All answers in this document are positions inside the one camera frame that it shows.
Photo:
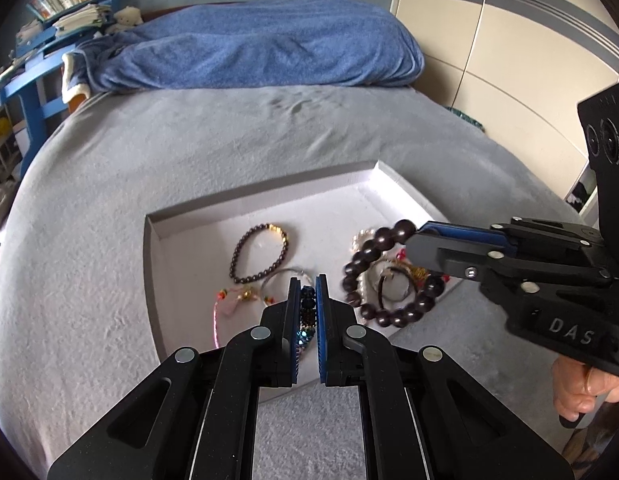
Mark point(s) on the grey bed cover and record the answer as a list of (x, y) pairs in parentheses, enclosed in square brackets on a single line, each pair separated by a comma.
[(89, 260)]

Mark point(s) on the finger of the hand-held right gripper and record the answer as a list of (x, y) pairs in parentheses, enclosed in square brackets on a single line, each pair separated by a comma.
[(439, 255), (464, 232)]

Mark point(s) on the silver bangle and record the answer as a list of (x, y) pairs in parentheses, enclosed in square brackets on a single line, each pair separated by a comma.
[(284, 274)]

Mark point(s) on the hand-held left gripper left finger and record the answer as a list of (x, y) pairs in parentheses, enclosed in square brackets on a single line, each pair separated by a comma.
[(292, 330)]

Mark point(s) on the blue pillow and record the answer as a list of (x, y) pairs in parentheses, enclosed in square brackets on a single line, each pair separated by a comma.
[(264, 45)]

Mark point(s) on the stack of papers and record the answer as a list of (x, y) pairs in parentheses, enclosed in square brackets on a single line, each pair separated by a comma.
[(79, 19)]

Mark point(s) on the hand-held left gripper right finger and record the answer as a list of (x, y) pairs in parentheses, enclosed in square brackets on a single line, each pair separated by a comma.
[(322, 330)]

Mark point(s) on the blue bookshelf desk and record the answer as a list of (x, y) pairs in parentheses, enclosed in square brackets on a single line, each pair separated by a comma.
[(34, 85)]

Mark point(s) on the white plush toy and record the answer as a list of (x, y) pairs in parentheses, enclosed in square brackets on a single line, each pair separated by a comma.
[(124, 19)]

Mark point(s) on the teal fringed cloth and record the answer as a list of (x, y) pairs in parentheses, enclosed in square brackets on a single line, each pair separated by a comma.
[(467, 119)]

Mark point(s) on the cream wardrobe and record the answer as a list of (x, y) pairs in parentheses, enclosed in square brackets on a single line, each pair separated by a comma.
[(489, 60)]

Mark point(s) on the white shallow tray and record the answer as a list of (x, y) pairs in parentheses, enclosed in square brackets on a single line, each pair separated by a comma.
[(199, 250)]

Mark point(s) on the white shelving rack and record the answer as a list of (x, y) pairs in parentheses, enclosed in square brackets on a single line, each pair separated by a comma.
[(4, 160)]

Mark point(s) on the person's right hand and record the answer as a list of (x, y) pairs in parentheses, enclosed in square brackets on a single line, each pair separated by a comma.
[(572, 390)]

